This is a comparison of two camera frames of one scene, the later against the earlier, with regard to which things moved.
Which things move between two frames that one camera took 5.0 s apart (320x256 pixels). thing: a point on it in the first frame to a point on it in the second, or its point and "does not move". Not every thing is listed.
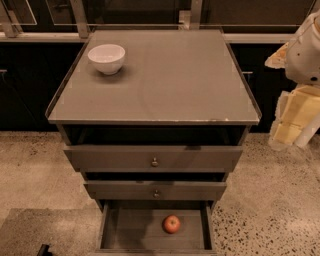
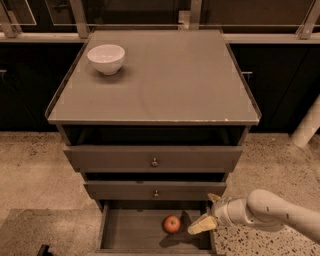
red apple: (171, 223) does not move
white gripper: (304, 61) to (221, 210)
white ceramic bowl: (107, 58) does not move
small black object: (43, 251) does not move
